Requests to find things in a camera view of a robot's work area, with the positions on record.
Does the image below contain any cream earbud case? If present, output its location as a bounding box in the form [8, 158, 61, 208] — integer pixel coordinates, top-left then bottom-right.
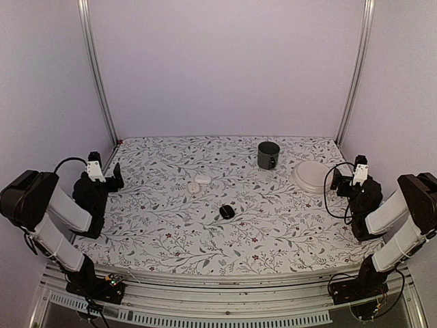
[186, 182, 201, 195]

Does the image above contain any white earbud case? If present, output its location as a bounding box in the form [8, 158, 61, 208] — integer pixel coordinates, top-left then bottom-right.
[194, 174, 212, 185]

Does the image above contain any black earbud case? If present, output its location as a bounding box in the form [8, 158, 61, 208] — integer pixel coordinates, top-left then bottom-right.
[219, 204, 235, 219]

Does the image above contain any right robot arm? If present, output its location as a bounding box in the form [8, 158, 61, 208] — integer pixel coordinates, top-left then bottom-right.
[330, 165, 436, 298]

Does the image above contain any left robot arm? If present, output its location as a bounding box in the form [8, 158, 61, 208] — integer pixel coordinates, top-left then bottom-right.
[1, 170, 108, 297]

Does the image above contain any beige plate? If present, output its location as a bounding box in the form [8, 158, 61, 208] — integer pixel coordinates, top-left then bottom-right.
[289, 161, 333, 195]

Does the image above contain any dark green mug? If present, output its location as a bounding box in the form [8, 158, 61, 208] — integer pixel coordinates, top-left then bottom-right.
[257, 141, 280, 170]

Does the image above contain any floral table cloth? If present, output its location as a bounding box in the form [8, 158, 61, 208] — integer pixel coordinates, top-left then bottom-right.
[74, 137, 384, 275]

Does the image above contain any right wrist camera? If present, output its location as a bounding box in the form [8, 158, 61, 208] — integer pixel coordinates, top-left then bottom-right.
[352, 155, 369, 187]

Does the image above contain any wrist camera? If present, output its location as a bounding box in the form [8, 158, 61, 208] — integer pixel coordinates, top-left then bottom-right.
[86, 151, 106, 183]
[352, 155, 369, 187]

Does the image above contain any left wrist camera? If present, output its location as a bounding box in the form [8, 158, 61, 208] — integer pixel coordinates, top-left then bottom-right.
[86, 151, 106, 183]

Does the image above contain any right camera cable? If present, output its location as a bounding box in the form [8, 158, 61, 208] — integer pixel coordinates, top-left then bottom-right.
[323, 162, 358, 225]

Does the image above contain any camera cable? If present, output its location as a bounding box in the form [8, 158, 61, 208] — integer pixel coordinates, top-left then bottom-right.
[54, 156, 89, 175]
[323, 162, 358, 225]

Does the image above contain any left camera cable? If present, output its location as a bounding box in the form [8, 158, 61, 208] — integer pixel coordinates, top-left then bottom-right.
[54, 156, 89, 175]

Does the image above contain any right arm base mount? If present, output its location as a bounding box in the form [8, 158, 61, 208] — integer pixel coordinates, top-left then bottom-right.
[327, 273, 389, 305]

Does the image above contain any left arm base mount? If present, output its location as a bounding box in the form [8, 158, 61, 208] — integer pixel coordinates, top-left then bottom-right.
[66, 275, 126, 305]

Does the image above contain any aluminium front rail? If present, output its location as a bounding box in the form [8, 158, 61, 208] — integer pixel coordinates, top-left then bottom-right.
[29, 264, 429, 327]

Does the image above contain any right aluminium frame post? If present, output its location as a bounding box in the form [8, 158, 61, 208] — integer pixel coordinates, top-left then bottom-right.
[335, 0, 376, 148]

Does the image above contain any aluminium frame post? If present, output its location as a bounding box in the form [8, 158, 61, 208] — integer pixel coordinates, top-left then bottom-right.
[77, 0, 119, 146]
[335, 0, 376, 148]

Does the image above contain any left aluminium frame post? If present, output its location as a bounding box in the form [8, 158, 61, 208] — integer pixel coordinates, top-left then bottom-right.
[77, 0, 119, 146]

